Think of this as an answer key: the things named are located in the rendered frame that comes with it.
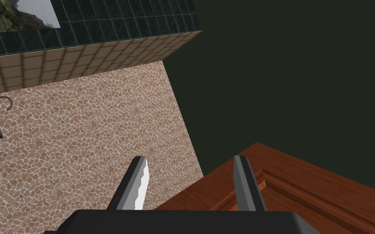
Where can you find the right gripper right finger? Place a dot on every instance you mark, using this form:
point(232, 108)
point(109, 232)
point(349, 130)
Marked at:
point(247, 188)

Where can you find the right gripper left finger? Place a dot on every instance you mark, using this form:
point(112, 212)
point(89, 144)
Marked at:
point(132, 188)

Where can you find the brown wooden door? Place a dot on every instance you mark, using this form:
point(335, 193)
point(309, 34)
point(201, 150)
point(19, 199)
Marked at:
point(304, 191)

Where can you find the landscape picture on wall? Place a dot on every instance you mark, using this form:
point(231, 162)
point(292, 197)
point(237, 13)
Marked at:
point(23, 14)

